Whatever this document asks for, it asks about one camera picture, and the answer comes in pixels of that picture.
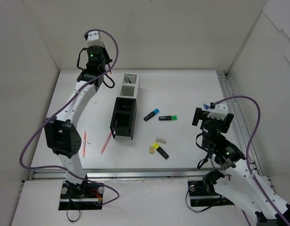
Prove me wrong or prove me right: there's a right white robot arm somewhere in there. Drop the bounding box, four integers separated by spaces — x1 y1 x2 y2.
192 104 290 226

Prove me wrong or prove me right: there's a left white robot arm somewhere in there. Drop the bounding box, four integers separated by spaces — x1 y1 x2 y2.
44 45 111 198

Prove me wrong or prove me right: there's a clear blue-tip glue bottle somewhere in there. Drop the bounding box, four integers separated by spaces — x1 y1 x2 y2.
203 104 209 110

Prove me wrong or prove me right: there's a green cap highlighter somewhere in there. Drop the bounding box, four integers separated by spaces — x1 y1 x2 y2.
159 115 177 121

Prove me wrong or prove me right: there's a white two-slot container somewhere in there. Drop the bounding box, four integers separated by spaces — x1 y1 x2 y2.
120 73 140 99

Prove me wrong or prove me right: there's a long beige eraser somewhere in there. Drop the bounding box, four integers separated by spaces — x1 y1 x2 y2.
156 138 167 144

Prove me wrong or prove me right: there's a blue cap highlighter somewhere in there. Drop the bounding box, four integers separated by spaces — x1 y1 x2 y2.
144 108 159 121

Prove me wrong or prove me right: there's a yellow cap highlighter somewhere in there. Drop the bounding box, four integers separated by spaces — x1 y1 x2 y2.
153 143 169 160

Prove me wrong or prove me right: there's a small tan eraser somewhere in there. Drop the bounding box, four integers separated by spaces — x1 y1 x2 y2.
149 146 154 154

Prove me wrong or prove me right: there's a black two-slot container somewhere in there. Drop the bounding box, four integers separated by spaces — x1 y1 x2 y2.
110 97 137 139

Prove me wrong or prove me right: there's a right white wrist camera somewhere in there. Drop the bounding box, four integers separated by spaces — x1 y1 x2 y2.
207 103 228 121

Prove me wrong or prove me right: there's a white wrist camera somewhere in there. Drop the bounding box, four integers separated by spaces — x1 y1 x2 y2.
207 103 228 121
84 31 104 47

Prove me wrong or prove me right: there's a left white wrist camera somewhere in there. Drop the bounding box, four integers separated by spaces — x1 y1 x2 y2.
84 31 104 47

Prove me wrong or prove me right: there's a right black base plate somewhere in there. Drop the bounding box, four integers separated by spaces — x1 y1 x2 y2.
187 180 234 210

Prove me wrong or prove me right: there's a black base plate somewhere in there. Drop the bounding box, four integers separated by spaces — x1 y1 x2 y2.
58 182 103 210
187 180 234 210

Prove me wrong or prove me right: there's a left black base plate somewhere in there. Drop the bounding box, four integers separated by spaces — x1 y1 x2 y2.
58 182 103 210

